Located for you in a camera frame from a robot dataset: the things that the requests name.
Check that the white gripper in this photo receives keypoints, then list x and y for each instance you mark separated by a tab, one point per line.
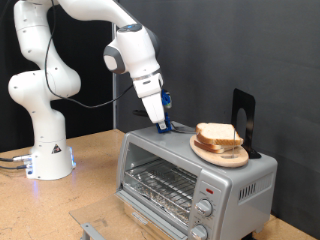
154	108

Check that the black spatula with blue block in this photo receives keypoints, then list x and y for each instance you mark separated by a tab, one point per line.
168	127

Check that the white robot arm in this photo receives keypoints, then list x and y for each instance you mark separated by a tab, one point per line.
50	133

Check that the silver oven knob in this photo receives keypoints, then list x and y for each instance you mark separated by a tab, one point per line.
199	232
204	207

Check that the silver toaster oven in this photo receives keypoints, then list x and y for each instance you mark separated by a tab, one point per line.
246	206

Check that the vertical metal pole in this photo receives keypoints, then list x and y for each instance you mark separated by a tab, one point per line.
115	116

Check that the round wooden board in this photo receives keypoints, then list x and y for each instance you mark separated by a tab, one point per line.
230	160

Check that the aluminium foil sheet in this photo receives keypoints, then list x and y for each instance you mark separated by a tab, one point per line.
173	208

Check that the black metal bookend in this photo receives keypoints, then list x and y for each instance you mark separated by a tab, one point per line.
249	133

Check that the wrist camera on blue mount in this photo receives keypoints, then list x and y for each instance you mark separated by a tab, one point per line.
165	98

